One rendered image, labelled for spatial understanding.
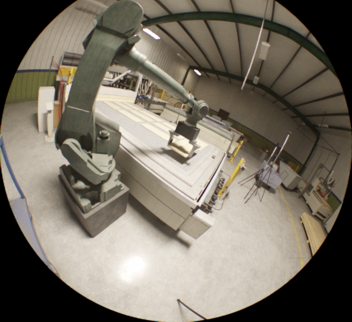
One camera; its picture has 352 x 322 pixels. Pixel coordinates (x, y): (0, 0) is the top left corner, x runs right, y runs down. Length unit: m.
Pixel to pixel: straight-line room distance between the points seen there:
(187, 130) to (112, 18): 1.15
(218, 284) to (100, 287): 1.31
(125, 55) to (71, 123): 0.55
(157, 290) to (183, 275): 0.36
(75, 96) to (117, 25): 0.46
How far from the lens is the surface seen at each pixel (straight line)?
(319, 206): 7.55
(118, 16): 0.85
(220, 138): 5.04
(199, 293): 1.76
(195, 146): 1.30
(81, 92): 0.78
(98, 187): 1.18
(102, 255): 1.58
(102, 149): 1.10
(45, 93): 3.47
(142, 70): 0.97
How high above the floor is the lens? 1.54
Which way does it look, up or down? 22 degrees down
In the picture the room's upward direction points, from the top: 22 degrees clockwise
